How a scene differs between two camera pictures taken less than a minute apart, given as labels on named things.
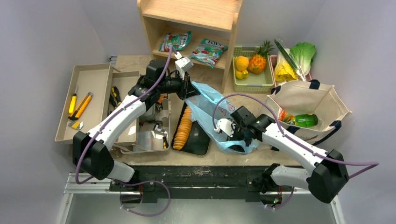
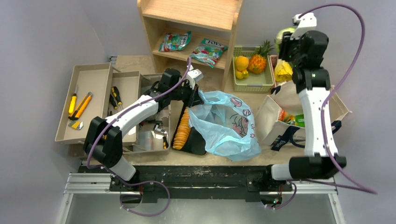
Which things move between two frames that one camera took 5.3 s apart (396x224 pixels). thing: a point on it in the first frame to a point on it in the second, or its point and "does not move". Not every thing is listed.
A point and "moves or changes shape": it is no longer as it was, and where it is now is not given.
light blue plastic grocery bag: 206,108 moves or changes shape
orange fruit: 241,63 does not move
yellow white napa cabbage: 284,71 does not move
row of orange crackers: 184,129 does not move
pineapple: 257,63 does not move
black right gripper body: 240,134 to 286,49
